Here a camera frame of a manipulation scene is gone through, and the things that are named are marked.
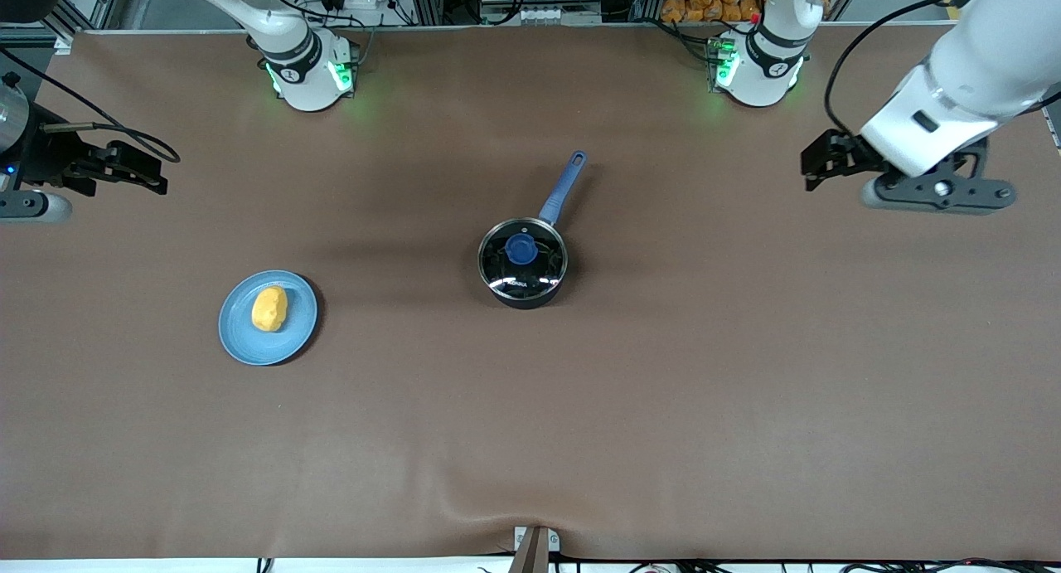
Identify brown table cover mat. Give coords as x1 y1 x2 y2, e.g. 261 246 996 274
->
0 26 1061 562

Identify yellow potato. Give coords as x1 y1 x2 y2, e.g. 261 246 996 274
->
251 285 289 333

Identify blue round plate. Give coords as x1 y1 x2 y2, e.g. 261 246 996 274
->
218 270 319 367

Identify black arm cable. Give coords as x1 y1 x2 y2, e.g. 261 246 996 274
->
0 46 182 164
823 0 967 138

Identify dark pot with blue handle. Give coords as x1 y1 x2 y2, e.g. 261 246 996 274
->
478 150 588 310

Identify metal table clamp bracket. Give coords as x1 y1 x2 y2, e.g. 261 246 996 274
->
511 525 562 573

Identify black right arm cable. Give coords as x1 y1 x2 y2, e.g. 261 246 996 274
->
0 46 182 164

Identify glass lid with blue knob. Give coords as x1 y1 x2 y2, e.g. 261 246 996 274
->
479 218 569 300

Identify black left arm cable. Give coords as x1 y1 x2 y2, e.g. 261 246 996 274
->
823 0 967 138

